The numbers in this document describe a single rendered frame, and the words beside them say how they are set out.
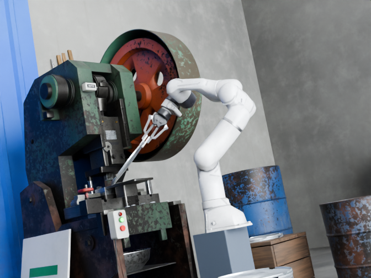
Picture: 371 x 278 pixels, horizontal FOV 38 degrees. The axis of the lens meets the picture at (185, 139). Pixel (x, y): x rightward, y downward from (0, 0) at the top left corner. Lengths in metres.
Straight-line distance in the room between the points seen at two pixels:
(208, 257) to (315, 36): 4.03
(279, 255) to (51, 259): 1.21
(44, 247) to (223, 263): 1.14
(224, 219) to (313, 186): 3.72
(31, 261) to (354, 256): 1.75
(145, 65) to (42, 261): 1.31
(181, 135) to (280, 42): 3.35
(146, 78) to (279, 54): 3.15
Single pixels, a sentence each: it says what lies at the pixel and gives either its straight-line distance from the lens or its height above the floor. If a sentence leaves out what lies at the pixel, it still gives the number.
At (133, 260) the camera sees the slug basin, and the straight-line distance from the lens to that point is 2.96.
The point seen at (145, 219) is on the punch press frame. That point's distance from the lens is 2.93.
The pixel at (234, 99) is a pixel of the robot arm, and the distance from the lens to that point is 2.55.
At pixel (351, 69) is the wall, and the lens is 5.88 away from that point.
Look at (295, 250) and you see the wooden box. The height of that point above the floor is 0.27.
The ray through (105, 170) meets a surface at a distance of 3.02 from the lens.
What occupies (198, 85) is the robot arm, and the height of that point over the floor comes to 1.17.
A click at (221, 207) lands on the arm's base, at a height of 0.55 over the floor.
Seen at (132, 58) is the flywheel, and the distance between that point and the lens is 3.53.
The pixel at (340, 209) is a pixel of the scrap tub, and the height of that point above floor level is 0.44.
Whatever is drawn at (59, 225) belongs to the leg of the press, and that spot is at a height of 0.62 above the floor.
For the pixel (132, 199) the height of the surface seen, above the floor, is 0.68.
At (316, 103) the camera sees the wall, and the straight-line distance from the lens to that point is 6.05.
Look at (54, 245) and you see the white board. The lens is 3.07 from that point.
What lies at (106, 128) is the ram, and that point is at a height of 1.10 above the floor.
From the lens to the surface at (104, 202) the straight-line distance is 2.89.
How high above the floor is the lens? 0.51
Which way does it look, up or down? 9 degrees up
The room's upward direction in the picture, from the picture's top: 10 degrees counter-clockwise
